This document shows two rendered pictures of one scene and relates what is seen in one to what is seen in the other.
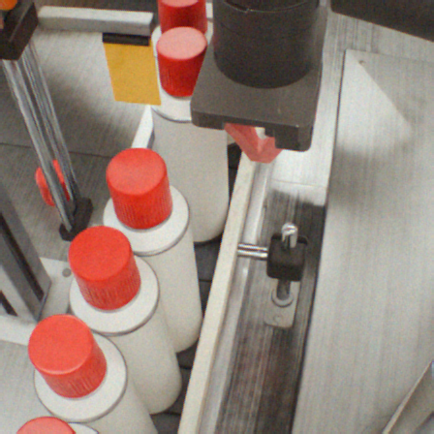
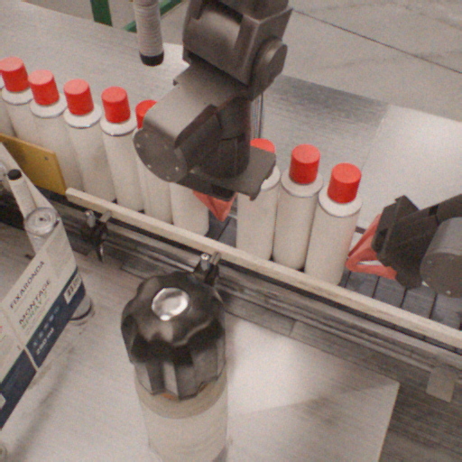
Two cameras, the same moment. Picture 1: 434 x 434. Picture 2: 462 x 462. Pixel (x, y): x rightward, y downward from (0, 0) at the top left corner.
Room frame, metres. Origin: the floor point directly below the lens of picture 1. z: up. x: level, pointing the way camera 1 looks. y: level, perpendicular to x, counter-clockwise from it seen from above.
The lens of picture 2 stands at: (0.37, -0.47, 1.54)
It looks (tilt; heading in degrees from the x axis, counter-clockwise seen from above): 51 degrees down; 101
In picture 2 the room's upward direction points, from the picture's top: straight up
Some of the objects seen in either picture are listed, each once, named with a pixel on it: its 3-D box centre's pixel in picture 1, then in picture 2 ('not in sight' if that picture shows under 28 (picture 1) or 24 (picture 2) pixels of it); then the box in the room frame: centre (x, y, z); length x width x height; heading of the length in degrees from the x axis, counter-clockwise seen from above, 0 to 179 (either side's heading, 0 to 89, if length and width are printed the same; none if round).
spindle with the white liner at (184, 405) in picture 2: not in sight; (182, 386); (0.29, -0.26, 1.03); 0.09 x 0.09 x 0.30
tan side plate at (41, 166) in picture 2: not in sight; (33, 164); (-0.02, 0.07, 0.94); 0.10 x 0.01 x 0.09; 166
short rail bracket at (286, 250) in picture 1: (286, 264); (207, 281); (0.26, -0.05, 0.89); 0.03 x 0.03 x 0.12; 76
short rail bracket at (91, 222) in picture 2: not in sight; (103, 230); (0.10, 0.01, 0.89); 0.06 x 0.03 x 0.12; 76
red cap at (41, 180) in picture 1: (54, 182); not in sight; (0.39, 0.16, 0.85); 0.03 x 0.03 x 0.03
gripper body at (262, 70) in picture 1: (264, 29); (223, 146); (0.28, -0.03, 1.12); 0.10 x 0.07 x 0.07; 165
